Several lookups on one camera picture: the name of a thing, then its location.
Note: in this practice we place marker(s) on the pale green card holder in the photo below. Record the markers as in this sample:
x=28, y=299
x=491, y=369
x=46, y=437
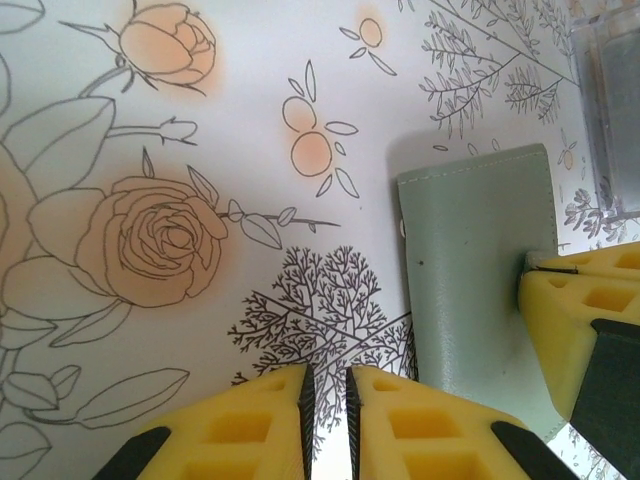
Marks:
x=475, y=275

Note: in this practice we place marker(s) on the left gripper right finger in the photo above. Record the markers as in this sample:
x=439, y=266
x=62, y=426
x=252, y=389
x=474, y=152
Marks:
x=425, y=435

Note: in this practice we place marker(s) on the red and grey box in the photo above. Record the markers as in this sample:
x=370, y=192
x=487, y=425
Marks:
x=582, y=75

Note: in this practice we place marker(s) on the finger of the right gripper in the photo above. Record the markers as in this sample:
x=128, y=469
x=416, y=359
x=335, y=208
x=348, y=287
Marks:
x=565, y=320
x=600, y=262

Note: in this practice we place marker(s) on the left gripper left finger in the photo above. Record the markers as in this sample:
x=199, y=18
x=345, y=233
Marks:
x=240, y=430

